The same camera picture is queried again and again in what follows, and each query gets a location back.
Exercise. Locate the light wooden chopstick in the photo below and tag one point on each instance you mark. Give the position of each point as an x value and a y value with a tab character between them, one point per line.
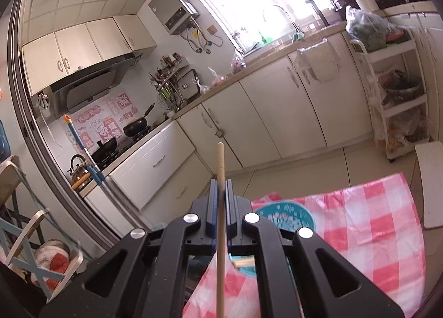
220	162

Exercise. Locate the blue perforated plastic basket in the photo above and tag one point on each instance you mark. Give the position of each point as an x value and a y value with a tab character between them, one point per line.
290	216

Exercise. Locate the plastic bag of greens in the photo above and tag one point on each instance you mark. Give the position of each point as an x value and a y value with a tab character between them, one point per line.
370	30

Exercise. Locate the white door-hung bag holder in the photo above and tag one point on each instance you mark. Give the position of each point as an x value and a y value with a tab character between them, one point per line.
322	61

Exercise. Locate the plastic bags on counter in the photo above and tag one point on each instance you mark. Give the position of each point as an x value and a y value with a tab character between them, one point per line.
221	79

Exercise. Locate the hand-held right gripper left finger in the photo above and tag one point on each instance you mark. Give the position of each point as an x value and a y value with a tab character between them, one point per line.
213	207

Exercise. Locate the cream kitchen cabinets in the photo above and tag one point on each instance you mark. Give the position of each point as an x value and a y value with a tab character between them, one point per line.
86	44
270	113

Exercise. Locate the red white plush toy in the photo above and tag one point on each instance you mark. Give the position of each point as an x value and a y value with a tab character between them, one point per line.
55	262

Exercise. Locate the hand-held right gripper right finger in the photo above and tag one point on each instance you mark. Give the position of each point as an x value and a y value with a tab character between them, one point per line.
230	207

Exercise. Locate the wooden shelf with blue frame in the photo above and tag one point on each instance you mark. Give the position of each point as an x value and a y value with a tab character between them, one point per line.
20	235

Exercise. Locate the cream upper kitchen cabinets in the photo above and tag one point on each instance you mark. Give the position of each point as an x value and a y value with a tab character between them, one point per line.
86	44

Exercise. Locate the metal kettle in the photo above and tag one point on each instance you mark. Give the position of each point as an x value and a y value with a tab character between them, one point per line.
79	171

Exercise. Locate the chrome kitchen faucet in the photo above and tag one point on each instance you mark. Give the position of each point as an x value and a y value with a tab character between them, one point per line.
287	15

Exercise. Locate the pink wall stickers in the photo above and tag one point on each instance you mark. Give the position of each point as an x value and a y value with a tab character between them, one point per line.
107	127

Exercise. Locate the gas stove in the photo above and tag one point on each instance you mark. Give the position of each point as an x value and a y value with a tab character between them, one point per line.
121	150

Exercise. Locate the red white checkered tablecloth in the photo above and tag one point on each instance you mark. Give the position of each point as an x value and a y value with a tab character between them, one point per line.
363	235

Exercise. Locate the white trolley rack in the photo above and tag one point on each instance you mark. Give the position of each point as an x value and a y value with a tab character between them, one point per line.
405	110

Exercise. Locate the hanging white rag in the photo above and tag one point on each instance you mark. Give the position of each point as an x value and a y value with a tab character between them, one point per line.
43	103

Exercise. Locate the range hood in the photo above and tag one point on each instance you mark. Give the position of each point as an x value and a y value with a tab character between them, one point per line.
90	86

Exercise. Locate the wall water heater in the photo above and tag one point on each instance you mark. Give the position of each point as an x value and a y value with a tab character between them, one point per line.
173	9

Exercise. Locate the metal sliding door frame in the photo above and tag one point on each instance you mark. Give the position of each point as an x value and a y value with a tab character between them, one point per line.
41	145

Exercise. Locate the wall utensil rack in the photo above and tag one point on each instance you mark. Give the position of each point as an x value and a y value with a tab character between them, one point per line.
173	82

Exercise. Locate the cream lower kitchen cabinets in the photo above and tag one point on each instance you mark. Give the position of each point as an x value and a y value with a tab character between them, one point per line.
270	113

